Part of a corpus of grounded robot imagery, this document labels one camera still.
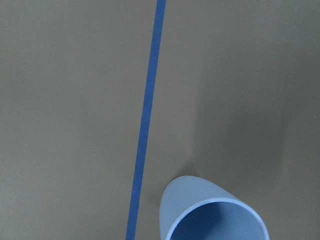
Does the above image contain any light blue plastic cup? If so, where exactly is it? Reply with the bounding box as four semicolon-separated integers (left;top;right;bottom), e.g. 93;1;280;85
159;175;270;240

